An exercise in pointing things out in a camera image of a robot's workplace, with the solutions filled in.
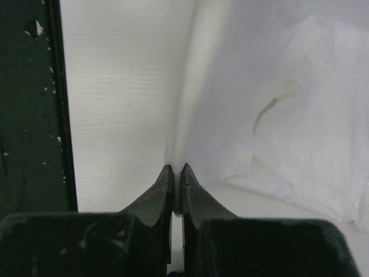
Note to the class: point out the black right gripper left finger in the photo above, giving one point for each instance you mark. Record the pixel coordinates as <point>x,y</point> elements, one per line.
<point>135,241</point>

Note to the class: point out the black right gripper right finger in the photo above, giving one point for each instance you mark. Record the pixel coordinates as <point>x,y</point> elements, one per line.
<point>216,242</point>

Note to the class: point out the white daisy print t shirt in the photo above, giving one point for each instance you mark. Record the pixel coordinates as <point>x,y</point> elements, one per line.
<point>273,98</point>

